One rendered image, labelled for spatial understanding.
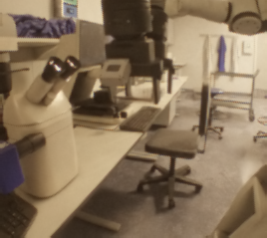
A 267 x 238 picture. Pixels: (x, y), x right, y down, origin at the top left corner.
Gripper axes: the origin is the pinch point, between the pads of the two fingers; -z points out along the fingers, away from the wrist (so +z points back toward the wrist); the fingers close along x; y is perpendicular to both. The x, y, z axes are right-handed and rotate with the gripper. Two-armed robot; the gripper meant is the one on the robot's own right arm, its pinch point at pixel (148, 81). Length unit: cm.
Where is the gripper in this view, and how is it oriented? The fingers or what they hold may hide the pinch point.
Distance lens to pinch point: 49.7
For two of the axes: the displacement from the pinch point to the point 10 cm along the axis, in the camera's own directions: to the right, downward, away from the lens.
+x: -9.4, -0.7, 3.4
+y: -3.4, 0.3, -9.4
